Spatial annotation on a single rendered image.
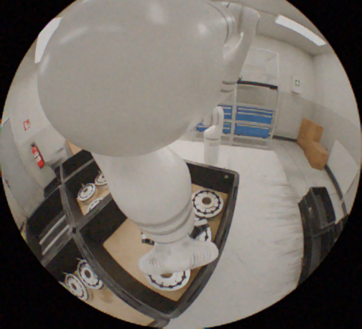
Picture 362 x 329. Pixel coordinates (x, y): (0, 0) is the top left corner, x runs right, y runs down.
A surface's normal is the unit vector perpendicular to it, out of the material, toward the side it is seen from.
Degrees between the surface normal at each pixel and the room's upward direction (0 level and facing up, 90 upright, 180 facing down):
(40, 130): 90
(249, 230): 0
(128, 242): 0
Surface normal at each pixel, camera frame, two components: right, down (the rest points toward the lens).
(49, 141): 0.92, 0.11
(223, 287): -0.09, -0.86
